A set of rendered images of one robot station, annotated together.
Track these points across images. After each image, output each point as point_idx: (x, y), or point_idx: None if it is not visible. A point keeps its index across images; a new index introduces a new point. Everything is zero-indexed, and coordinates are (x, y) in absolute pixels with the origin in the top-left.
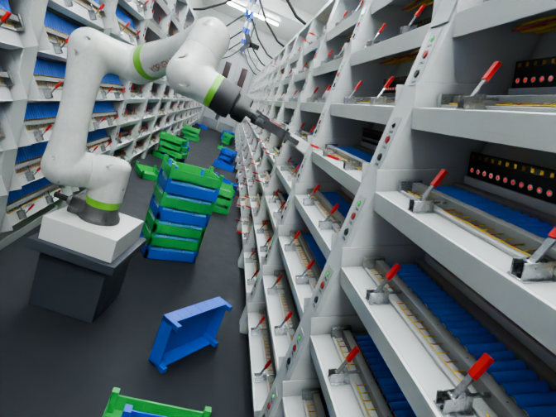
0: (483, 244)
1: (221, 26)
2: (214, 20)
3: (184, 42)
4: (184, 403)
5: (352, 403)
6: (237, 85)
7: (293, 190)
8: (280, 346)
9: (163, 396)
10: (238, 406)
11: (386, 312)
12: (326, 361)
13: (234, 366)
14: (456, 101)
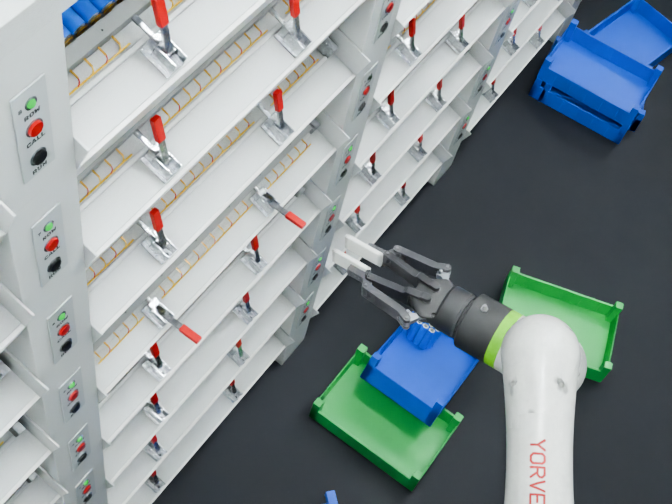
0: (448, 0)
1: (547, 315)
2: (561, 323)
3: (580, 360)
4: (314, 457)
5: (381, 153)
6: (484, 302)
7: (81, 472)
8: (259, 335)
9: (337, 479)
10: (241, 420)
11: (395, 105)
12: (356, 195)
13: (191, 489)
14: None
